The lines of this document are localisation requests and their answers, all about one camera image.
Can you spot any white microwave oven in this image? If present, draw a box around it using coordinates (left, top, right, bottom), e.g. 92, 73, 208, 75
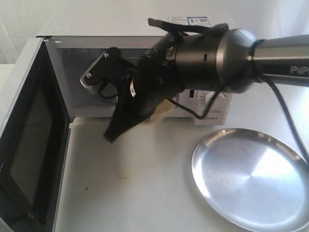
0, 38, 70, 232

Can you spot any white microwave oven body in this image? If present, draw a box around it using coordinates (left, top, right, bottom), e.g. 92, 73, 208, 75
40, 19, 233, 128

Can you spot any round stainless steel plate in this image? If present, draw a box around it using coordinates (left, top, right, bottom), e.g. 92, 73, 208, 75
191, 128, 309, 232

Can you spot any lower white control knob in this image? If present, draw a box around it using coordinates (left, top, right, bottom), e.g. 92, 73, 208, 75
205, 91, 216, 111

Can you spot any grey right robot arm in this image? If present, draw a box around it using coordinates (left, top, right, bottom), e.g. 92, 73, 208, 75
104, 29, 309, 142

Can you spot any cream ceramic bowl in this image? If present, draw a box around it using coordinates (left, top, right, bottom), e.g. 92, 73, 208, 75
145, 99, 174, 124

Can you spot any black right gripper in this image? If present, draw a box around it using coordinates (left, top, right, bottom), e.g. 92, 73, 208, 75
103, 33, 184, 143

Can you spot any blue white label sticker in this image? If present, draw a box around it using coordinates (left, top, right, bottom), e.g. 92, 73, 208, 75
168, 16, 211, 27

